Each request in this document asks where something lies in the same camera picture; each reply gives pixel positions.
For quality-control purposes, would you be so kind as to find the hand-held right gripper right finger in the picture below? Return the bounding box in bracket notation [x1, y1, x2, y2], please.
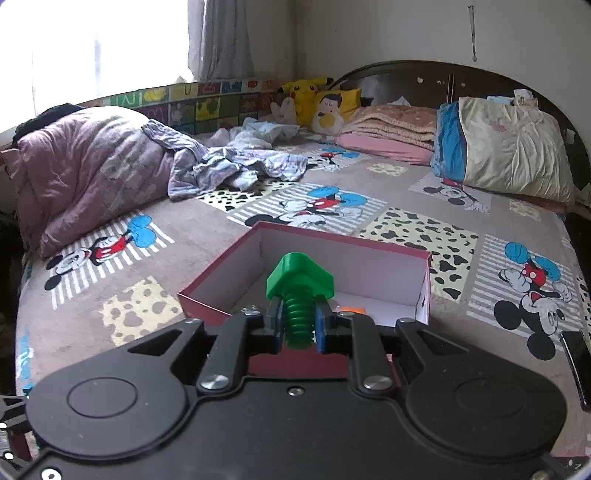
[314, 298, 445, 397]

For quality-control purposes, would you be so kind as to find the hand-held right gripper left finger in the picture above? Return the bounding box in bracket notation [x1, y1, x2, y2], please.
[126, 296, 284, 396]

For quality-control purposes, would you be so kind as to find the green plastic bolt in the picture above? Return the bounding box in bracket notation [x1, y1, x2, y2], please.
[266, 253, 335, 350]

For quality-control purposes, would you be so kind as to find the red cardboard box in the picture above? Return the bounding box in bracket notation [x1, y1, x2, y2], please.
[178, 220, 433, 378]

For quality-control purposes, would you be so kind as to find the lavender crumpled garment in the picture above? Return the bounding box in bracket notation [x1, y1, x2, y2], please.
[141, 119, 309, 202]

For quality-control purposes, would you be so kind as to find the pink pillow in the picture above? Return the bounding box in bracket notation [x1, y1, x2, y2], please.
[335, 131, 435, 166]

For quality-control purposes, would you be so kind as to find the pale blue white cloth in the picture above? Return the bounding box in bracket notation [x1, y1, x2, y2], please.
[210, 117, 301, 151]

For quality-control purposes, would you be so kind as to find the white plush toy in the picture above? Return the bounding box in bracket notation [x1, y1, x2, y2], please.
[270, 99, 298, 125]

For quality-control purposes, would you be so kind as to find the yellow cartoon figure cushion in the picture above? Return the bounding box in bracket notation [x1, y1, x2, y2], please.
[311, 88, 362, 134]

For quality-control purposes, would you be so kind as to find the folded pink blanket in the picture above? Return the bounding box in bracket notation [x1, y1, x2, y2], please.
[342, 104, 439, 146]

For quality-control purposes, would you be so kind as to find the yellow plush toy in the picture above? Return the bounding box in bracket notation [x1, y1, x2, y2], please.
[279, 76, 334, 127]

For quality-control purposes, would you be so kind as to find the purple quilt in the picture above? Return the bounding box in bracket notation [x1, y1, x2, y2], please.
[0, 105, 185, 259]

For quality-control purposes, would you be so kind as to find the black phone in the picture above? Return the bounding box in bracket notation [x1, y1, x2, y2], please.
[558, 330, 591, 411]

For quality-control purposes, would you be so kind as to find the cream pillow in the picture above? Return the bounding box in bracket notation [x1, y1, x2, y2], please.
[457, 97, 575, 204]

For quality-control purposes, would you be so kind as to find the dark wooden headboard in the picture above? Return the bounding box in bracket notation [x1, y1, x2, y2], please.
[330, 60, 591, 217]

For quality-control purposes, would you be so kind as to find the grey curtain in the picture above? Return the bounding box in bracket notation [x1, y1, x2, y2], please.
[187, 0, 254, 81]

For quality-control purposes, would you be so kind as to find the black cloth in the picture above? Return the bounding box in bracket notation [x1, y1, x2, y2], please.
[11, 104, 86, 144]

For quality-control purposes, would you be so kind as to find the colourful picture wall padding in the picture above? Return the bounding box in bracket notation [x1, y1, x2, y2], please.
[85, 78, 282, 134]

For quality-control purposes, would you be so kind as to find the hanging wall cord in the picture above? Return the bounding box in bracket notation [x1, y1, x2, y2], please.
[468, 6, 479, 63]

